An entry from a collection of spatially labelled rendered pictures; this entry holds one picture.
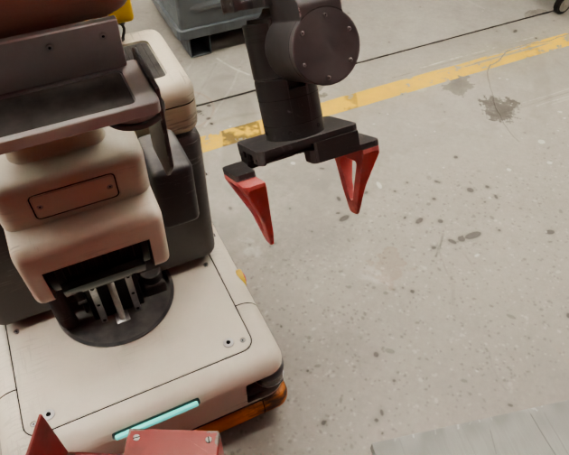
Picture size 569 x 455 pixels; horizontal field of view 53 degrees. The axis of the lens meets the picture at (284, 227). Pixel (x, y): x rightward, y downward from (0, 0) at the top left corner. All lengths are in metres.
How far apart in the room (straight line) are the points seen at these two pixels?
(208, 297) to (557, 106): 1.80
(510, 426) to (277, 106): 0.32
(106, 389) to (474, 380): 0.95
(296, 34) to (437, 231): 1.59
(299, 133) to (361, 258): 1.35
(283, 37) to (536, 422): 0.35
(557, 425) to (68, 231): 0.67
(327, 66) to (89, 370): 1.04
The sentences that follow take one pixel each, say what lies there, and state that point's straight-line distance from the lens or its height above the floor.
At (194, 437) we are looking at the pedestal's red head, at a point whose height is 0.78.
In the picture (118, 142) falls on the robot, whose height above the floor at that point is 0.89.
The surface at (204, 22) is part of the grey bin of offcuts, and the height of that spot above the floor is 0.16.
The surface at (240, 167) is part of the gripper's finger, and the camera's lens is 0.55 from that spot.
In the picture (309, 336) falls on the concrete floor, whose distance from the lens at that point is 1.68.
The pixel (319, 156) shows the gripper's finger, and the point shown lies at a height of 1.08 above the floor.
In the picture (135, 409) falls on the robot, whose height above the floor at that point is 0.28.
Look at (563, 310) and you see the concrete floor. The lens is 1.91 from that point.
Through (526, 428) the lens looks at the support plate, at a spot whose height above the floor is 1.00.
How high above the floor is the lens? 1.42
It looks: 47 degrees down
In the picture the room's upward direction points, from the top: straight up
